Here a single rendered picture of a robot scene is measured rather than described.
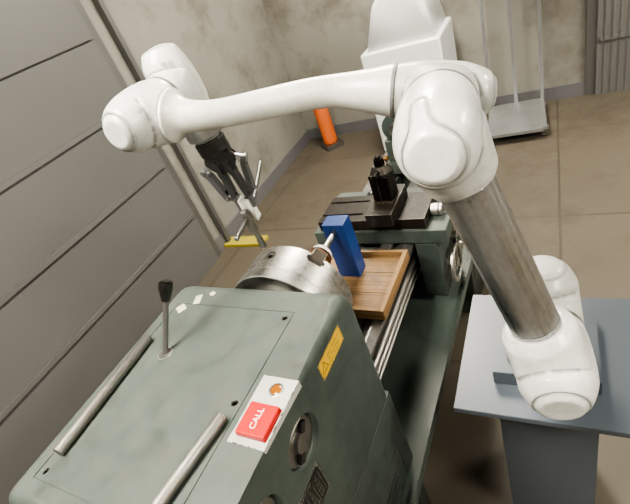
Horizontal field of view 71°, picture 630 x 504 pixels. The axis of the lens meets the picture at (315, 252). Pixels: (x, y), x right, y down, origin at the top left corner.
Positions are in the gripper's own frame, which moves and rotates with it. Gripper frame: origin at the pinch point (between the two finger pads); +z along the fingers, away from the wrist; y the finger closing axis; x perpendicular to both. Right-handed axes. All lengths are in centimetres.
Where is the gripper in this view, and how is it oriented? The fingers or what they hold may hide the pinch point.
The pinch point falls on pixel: (249, 208)
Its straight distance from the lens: 115.9
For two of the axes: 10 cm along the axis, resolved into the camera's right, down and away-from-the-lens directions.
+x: -1.3, 5.9, -8.0
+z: 4.0, 7.7, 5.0
